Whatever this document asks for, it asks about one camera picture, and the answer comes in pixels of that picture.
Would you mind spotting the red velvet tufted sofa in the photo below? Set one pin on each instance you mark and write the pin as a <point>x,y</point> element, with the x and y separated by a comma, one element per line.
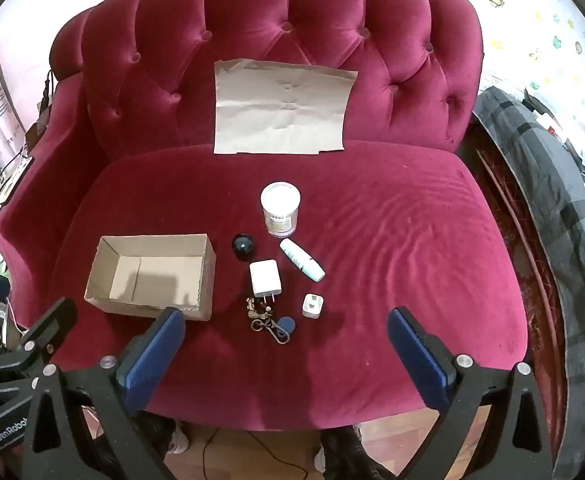
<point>382,260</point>

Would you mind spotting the brown paper sheet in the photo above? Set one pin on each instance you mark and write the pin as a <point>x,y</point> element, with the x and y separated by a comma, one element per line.
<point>282,110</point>

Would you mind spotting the grey plaid blanket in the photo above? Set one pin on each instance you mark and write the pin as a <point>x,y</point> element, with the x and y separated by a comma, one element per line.
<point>537,185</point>

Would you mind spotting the small white cube charger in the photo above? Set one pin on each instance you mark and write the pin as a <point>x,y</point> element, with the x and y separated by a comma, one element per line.
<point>313,306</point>

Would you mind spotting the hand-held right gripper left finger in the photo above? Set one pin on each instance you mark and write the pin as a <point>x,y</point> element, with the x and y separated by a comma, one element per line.
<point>147,360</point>

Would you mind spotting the white pronged charger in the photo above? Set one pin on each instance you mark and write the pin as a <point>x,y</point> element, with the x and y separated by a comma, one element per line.
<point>263,277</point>

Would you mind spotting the cardboard box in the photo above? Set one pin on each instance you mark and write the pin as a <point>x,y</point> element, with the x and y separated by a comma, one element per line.
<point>162,280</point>

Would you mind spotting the pale blue tube bottle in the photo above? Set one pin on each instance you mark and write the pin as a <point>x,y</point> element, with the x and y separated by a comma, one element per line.
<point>300,258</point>

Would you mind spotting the clear cotton swab jar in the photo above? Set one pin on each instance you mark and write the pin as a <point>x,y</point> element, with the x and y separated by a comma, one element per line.
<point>281,210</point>

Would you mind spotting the brown cardboard carton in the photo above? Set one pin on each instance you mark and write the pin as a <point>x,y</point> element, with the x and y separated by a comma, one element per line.
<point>36,132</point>

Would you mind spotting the person's white shoe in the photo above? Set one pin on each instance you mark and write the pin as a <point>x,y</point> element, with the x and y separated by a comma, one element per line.
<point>320,460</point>
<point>180,437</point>

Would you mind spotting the dark red patterned rug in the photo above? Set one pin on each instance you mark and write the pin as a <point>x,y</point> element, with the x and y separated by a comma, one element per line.
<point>502,220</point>

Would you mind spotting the person's dark trouser leg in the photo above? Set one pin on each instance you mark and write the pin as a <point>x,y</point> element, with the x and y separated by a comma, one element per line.
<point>157,437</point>
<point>347,455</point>

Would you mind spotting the black rounded gadget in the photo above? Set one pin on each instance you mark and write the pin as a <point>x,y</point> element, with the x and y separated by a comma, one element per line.
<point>243,247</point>

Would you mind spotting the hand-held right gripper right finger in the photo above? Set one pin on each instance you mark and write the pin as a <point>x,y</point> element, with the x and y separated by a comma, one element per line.
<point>417,357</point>

